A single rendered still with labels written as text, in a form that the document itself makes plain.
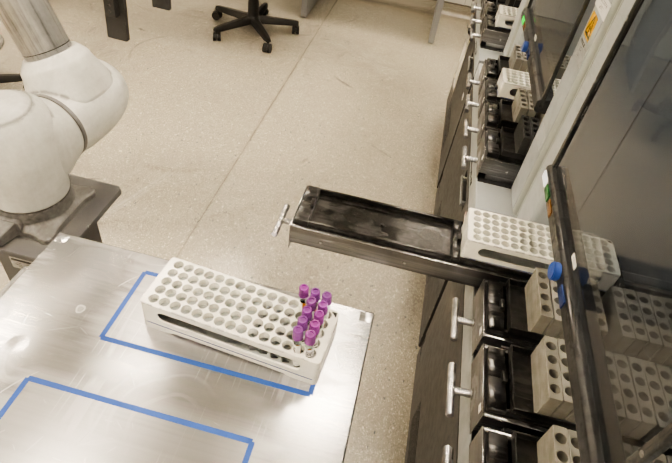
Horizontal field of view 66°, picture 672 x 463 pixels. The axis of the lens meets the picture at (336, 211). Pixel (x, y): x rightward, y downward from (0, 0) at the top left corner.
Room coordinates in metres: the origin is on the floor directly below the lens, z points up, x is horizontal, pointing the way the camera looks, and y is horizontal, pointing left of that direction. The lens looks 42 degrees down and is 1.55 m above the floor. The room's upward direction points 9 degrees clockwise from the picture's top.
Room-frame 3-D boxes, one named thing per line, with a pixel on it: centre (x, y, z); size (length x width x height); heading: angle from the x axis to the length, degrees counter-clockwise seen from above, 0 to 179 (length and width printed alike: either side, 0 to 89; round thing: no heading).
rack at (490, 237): (0.76, -0.41, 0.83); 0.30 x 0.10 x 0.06; 84
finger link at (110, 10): (0.66, 0.35, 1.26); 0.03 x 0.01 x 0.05; 175
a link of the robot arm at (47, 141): (0.79, 0.66, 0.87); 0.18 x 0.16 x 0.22; 169
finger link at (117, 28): (0.68, 0.35, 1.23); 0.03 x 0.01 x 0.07; 84
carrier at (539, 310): (0.62, -0.39, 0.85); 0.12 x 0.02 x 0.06; 174
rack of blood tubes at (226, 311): (0.48, 0.12, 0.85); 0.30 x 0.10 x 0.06; 79
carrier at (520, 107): (1.32, -0.46, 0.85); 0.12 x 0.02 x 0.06; 175
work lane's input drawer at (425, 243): (0.78, -0.24, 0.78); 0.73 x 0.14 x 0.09; 84
